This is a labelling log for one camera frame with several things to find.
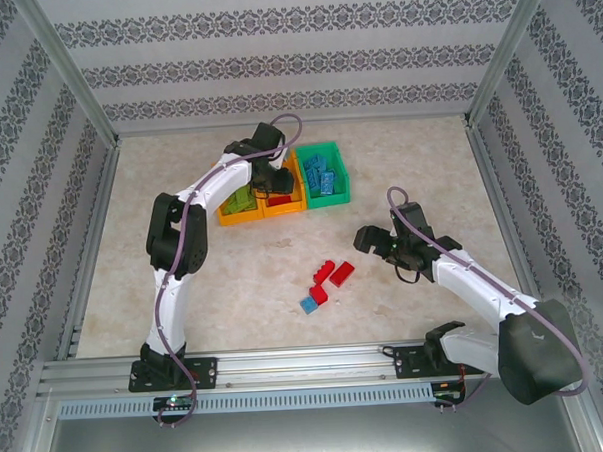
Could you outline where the orange plastic bin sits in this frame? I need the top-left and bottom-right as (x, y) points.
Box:
(212, 160), (266, 229)
(257, 153), (308, 221)

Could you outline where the wide red lego brick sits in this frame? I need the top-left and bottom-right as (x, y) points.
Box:
(328, 261), (357, 288)

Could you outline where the green plastic bin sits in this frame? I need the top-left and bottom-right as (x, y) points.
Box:
(293, 140), (353, 211)

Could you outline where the stepped red lego brick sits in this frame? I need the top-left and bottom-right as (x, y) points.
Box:
(313, 259), (337, 285)

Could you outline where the small circuit board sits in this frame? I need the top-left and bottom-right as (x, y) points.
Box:
(431, 378), (466, 406)
(152, 394), (196, 413)

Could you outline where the grey metal panel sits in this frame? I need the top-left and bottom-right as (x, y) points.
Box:
(18, 372), (603, 452)

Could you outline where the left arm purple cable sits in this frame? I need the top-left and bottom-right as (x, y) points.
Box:
(144, 113), (317, 428)

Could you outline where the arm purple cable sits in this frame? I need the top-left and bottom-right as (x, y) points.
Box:
(144, 113), (317, 428)
(385, 177), (590, 416)

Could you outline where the black camera cable loop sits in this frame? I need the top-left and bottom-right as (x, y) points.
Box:
(393, 263), (421, 286)

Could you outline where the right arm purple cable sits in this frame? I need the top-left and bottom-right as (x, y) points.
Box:
(385, 177), (590, 416)

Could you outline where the aluminium side rail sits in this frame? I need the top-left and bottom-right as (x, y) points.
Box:
(52, 141), (133, 361)
(464, 117), (557, 338)

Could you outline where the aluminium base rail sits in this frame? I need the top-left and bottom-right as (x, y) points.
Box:
(36, 332), (575, 399)

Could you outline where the slotted metal cable tray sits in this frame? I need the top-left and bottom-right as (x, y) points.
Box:
(56, 382), (438, 422)

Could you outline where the aluminium frame post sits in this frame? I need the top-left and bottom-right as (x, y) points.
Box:
(457, 0), (562, 129)
(13, 0), (122, 154)

